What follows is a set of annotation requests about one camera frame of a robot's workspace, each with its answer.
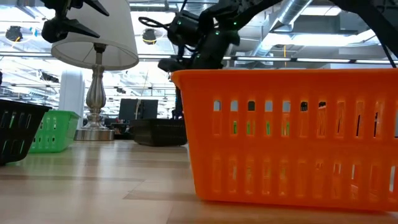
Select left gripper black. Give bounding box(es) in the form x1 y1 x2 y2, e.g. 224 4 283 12
40 0 110 44

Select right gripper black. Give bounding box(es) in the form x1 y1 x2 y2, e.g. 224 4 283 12
157 30 240 120

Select black plastic basket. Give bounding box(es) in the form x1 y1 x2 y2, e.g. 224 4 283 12
130 118 188 147
0 98 53 166

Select orange plastic basket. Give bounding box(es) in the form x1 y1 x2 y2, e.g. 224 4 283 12
170 67 398 212

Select white shade silver table lamp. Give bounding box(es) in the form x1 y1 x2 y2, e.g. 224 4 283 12
50 0 140 142

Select dark computer monitor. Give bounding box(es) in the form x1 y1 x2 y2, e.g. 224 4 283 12
118 98 159 123

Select black ceiling device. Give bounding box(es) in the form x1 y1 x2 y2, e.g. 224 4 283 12
142 28 158 45
5 26 23 43

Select white building column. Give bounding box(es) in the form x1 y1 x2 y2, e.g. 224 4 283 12
58 70 86 130

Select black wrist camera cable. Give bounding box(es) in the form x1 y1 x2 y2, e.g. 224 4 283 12
138 16 175 31

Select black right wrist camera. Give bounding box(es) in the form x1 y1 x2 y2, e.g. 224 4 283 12
167 9 203 47

